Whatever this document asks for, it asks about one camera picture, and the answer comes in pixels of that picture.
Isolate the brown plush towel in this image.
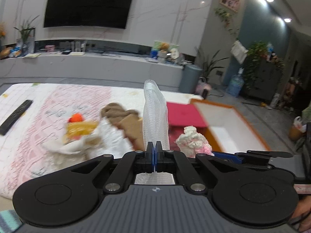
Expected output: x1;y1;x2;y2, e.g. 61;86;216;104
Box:
100;103;145;151

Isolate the white mesh foam sleeve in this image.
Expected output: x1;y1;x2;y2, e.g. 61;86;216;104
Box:
135;80;175;185

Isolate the yellow snack bag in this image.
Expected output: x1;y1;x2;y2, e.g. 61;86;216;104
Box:
62;121;99;144

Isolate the person's right hand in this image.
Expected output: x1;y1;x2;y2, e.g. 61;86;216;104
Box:
291;196;311;232

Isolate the orange storage box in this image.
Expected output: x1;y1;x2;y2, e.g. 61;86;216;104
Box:
190;98;270;154

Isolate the white lace tablecloth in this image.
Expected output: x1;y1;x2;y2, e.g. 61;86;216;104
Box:
1;83;145;199

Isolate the white pink knitted toy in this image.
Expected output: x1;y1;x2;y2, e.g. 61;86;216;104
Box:
175;126;214;158

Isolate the orange knitted ball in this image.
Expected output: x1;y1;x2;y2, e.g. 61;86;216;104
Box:
68;113;84;123

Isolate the dark grey cabinet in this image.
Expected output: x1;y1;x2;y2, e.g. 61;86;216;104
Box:
245;60;283;102

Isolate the blue water jug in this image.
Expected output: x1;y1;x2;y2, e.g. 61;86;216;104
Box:
226;68;244;97

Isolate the black remote control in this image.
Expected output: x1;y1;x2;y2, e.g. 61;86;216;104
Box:
0;99;33;136

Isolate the small pink heater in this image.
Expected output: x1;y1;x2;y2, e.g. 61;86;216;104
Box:
195;76;212;99

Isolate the leafy floor plant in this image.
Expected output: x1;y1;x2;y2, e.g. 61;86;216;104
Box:
196;47;229;83

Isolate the white hanging bag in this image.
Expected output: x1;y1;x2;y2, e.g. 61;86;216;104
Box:
230;40;248;65

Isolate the grey round trash bin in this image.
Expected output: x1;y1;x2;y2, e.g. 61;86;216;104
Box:
179;64;202;94

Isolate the white tv console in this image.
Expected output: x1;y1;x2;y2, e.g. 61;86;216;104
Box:
1;53;183;87

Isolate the teddy bear on console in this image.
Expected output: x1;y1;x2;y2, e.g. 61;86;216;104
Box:
159;42;170;55

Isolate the green plant in glass vase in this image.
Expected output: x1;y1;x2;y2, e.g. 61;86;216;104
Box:
14;15;39;57

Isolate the framed wall picture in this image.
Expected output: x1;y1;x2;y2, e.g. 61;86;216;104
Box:
219;0;240;13

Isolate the black wall television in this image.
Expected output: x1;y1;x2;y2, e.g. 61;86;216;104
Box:
44;0;132;29

